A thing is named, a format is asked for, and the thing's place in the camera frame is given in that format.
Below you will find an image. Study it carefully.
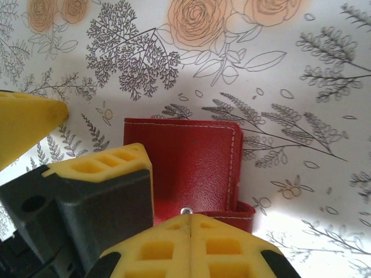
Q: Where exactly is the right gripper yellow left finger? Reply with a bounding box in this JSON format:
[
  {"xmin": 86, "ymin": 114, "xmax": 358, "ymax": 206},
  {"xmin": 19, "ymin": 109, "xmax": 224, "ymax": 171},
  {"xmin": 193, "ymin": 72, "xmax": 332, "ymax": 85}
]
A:
[{"xmin": 95, "ymin": 214, "xmax": 191, "ymax": 278}]

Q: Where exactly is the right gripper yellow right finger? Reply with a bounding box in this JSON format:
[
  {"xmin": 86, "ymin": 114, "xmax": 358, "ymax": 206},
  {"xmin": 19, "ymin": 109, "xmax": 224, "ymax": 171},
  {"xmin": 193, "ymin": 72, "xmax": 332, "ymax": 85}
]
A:
[{"xmin": 191, "ymin": 214, "xmax": 302, "ymax": 278}]

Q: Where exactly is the red leather card holder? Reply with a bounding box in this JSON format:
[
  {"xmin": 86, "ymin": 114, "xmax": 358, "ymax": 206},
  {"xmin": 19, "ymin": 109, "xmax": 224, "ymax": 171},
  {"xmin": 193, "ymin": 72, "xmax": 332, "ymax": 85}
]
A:
[{"xmin": 123, "ymin": 117, "xmax": 256, "ymax": 235}]

